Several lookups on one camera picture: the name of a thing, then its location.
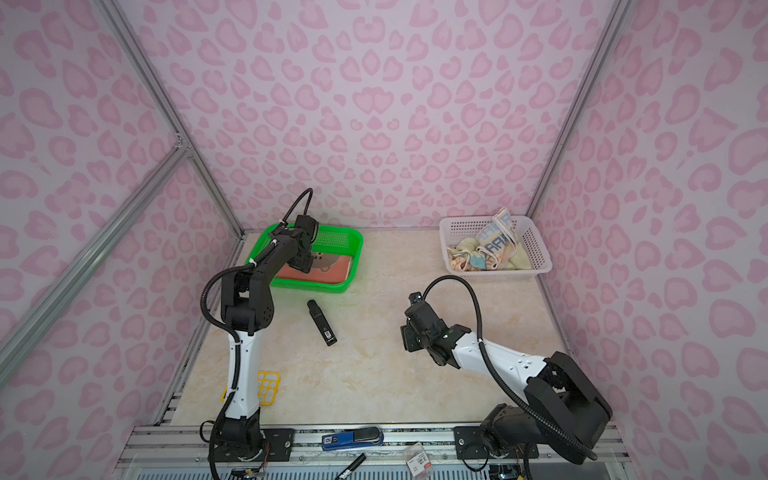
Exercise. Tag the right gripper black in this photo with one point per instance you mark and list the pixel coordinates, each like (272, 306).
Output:
(405, 335)

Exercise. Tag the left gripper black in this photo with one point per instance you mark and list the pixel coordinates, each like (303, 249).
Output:
(306, 266)

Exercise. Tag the cream orange patterned towel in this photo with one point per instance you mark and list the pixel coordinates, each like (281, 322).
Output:
(466, 256)

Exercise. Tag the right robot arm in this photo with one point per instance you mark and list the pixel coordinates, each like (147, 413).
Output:
(553, 401)

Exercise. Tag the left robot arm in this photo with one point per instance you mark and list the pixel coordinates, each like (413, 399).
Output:
(239, 301)

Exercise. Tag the green plastic basket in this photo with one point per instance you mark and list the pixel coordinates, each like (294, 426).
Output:
(332, 240)

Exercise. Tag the black marker device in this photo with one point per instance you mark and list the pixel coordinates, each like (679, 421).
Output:
(321, 323)

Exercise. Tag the white plastic basket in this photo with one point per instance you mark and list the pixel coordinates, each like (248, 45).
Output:
(454, 229)

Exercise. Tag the white blue lettered towel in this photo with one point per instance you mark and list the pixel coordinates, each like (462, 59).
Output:
(493, 238)

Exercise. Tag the blue stapler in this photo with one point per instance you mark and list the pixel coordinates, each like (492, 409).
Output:
(356, 438)

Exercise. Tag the yellow calculator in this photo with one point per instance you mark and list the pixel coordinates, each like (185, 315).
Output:
(266, 386)

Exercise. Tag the small plastic bag red label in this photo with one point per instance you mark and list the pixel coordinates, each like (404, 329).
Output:
(417, 461)

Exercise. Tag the black pen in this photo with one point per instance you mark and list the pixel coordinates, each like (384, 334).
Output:
(352, 467)

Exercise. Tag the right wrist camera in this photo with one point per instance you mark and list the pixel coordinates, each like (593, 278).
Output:
(421, 316)

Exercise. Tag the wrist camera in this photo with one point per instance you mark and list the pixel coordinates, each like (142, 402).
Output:
(308, 226)
(421, 316)

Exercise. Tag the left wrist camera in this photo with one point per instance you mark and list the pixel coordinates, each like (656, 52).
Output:
(308, 226)

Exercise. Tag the aluminium frame rail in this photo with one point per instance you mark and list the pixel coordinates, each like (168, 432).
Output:
(39, 319)

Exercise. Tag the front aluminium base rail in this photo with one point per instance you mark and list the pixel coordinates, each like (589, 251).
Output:
(178, 452)

